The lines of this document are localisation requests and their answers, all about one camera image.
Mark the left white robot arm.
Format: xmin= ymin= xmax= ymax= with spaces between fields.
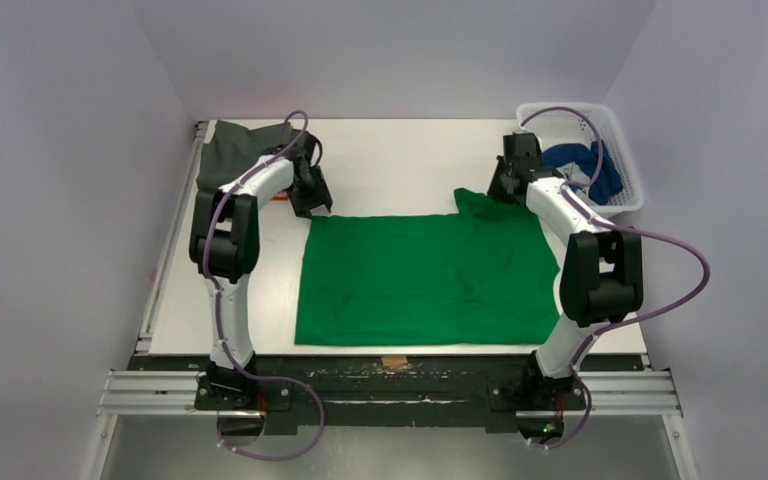
xmin=189 ymin=130 xmax=333 ymax=409

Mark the green t shirt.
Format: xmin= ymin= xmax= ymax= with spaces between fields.
xmin=295 ymin=188 xmax=560 ymax=347

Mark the brown tape piece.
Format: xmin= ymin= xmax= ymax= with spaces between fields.
xmin=380 ymin=355 xmax=410 ymax=370

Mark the blue white t shirt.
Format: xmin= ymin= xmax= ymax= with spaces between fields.
xmin=542 ymin=142 xmax=624 ymax=205

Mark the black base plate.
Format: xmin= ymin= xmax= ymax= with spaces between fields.
xmin=128 ymin=355 xmax=644 ymax=441

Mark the white plastic basket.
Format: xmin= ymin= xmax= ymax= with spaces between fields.
xmin=516 ymin=102 xmax=644 ymax=218

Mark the aluminium rail frame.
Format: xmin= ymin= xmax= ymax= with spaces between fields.
xmin=85 ymin=121 xmax=698 ymax=479

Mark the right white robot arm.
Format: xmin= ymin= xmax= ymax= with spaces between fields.
xmin=488 ymin=133 xmax=643 ymax=407

